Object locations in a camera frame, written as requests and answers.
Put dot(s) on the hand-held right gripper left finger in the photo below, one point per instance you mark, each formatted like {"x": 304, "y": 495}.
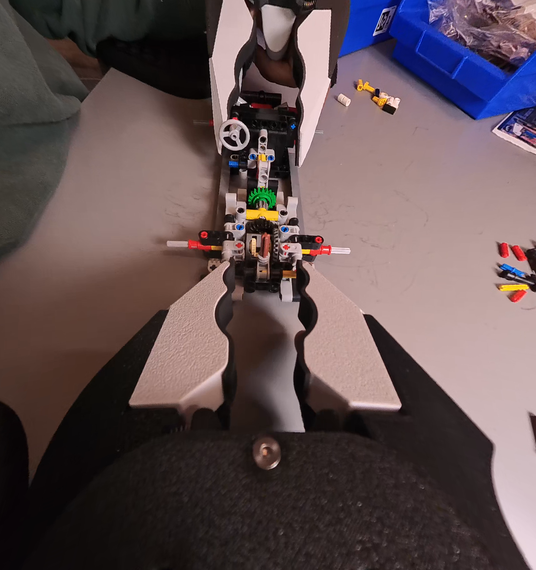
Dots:
{"x": 179, "y": 356}

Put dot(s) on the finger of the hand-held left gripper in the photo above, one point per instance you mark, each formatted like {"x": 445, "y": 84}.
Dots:
{"x": 317, "y": 53}
{"x": 225, "y": 35}

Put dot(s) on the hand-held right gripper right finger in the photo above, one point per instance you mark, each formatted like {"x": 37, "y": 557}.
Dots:
{"x": 348, "y": 356}

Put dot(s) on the blue plastic bin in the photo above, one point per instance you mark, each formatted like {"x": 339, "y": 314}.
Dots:
{"x": 464, "y": 75}
{"x": 361, "y": 22}

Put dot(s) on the lego car chassis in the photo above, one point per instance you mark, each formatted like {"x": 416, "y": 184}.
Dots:
{"x": 259, "y": 213}

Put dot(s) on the pile of small lego pins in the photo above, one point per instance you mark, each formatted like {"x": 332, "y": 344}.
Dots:
{"x": 517, "y": 254}

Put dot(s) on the white lego bushing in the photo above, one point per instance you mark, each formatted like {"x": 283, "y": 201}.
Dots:
{"x": 344, "y": 99}

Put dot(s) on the yellow lego connector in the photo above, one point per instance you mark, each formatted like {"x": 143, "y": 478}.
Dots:
{"x": 365, "y": 86}

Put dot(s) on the yellow and white Lego bits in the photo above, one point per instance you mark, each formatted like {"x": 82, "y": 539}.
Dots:
{"x": 378, "y": 99}

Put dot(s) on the white black lego piece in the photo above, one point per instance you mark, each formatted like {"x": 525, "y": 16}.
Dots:
{"x": 392, "y": 104}

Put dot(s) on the clear bags of lego parts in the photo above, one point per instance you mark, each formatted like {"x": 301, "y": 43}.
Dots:
{"x": 495, "y": 26}

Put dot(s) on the person's left hand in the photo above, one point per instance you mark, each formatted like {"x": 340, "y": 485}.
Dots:
{"x": 277, "y": 71}

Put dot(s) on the colourful sticker sheet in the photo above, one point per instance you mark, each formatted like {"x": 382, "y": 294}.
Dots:
{"x": 531, "y": 129}

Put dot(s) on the person's green sweatshirt torso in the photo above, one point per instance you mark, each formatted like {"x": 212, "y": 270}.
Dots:
{"x": 18, "y": 133}

